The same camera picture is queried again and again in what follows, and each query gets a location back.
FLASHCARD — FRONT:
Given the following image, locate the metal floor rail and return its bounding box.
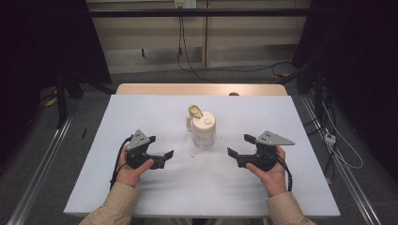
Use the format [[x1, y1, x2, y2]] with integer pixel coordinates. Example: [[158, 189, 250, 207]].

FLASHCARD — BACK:
[[6, 114, 75, 225], [299, 95, 383, 225]]

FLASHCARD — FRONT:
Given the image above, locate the glass jar with cream lid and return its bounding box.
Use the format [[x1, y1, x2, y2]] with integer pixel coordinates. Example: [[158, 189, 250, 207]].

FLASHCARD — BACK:
[[186, 104, 217, 149]]

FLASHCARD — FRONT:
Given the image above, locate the person's left hand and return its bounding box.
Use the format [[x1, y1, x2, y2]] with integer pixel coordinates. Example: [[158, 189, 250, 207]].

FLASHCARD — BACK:
[[115, 145, 155, 188]]

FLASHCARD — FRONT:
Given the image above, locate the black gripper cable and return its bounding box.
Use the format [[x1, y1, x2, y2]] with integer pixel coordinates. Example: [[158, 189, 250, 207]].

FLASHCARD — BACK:
[[276, 155, 294, 192], [109, 134, 134, 191]]

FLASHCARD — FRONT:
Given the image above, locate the black curtain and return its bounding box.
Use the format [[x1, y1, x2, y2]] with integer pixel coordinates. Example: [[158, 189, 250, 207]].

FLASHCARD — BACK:
[[292, 0, 398, 182], [0, 0, 113, 170]]

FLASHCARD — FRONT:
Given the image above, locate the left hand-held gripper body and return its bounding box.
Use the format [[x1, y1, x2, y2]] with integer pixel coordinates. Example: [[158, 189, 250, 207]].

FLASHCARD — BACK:
[[126, 128, 158, 171]]

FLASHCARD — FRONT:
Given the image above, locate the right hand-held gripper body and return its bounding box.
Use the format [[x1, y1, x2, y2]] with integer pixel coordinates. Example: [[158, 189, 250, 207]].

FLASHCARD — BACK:
[[247, 130, 296, 173]]

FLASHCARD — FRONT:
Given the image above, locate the bundle of black floor cables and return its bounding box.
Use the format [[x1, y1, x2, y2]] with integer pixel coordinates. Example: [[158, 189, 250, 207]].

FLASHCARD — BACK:
[[301, 69, 337, 176]]

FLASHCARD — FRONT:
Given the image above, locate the black wall cable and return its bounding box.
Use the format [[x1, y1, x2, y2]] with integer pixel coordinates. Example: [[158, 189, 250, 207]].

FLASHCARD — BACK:
[[176, 7, 295, 83]]

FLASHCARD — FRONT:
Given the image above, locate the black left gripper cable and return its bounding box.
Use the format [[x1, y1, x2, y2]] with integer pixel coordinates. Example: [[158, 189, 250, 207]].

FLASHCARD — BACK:
[[109, 134, 134, 191]]

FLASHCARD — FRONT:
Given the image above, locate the person's right hand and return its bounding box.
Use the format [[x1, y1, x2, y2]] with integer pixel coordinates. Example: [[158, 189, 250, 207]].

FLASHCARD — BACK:
[[245, 145, 287, 199]]

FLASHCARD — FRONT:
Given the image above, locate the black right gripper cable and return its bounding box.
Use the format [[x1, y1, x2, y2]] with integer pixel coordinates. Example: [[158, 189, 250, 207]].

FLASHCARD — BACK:
[[276, 155, 294, 192]]

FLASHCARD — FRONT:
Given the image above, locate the white board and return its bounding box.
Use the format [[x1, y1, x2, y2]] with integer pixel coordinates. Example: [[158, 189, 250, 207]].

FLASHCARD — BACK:
[[63, 94, 342, 218]]

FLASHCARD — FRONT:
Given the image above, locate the white power strip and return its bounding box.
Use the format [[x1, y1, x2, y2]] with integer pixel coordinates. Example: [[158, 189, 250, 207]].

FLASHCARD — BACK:
[[324, 132, 337, 146]]

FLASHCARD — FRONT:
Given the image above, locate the black metal stand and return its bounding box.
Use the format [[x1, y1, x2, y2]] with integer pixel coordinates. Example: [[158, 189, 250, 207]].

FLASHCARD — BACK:
[[55, 69, 117, 129]]

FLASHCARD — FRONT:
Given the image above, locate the white wall outlet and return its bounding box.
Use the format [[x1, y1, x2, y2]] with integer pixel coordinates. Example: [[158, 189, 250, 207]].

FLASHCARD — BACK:
[[174, 0, 198, 9]]

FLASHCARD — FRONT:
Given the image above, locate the wooden table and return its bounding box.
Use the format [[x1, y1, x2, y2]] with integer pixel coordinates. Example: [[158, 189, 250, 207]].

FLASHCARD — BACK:
[[115, 82, 288, 97]]

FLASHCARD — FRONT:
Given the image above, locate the white cable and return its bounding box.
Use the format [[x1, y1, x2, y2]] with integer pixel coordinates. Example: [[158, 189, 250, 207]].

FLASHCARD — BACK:
[[321, 102, 364, 171]]

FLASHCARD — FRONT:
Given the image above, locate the black horizontal bar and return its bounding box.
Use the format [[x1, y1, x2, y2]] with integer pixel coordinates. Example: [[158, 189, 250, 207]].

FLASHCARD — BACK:
[[88, 7, 314, 18]]

